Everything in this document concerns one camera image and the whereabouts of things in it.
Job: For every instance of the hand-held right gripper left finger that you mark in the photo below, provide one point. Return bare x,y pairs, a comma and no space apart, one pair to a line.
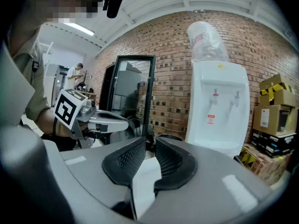
121,160

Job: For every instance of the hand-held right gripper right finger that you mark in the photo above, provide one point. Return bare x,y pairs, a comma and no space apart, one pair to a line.
198,190

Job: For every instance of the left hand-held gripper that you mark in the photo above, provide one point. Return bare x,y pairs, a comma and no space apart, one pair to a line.
67,106

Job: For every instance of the white water dispenser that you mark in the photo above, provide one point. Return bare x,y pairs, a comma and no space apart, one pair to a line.
219,125

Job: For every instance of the person's left forearm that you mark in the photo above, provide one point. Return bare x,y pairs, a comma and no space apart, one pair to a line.
45,120

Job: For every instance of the person's left hand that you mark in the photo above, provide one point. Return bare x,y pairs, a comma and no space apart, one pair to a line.
65,128

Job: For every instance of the wooden table with clutter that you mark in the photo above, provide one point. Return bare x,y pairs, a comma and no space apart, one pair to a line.
87,93

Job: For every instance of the dark coat rack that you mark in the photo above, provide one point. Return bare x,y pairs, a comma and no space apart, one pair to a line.
85,77

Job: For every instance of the stainless steel trash can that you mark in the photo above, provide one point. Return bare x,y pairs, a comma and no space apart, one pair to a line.
170,137

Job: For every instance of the black wristband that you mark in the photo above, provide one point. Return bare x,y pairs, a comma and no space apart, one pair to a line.
55,126

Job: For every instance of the grey metal locker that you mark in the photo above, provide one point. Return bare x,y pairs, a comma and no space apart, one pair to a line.
52,83

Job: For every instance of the brown printed cardboard box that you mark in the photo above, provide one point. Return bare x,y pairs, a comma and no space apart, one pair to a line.
266,167

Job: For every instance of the black printed box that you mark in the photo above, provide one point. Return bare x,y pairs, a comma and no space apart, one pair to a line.
273,144

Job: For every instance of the person's olive shirt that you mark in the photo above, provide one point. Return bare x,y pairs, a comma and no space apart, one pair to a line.
32,78

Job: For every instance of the ceiling strip light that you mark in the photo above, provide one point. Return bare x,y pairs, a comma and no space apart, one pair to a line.
80,29

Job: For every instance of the cardboard box with white label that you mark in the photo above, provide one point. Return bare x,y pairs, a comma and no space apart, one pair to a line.
273,120

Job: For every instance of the cardboard box with yellow tape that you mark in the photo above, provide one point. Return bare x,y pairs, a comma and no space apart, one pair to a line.
278,90

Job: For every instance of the person's head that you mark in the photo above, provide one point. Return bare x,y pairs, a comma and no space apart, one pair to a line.
46,6

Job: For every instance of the black head-mounted camera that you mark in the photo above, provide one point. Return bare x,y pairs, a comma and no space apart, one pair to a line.
115,1

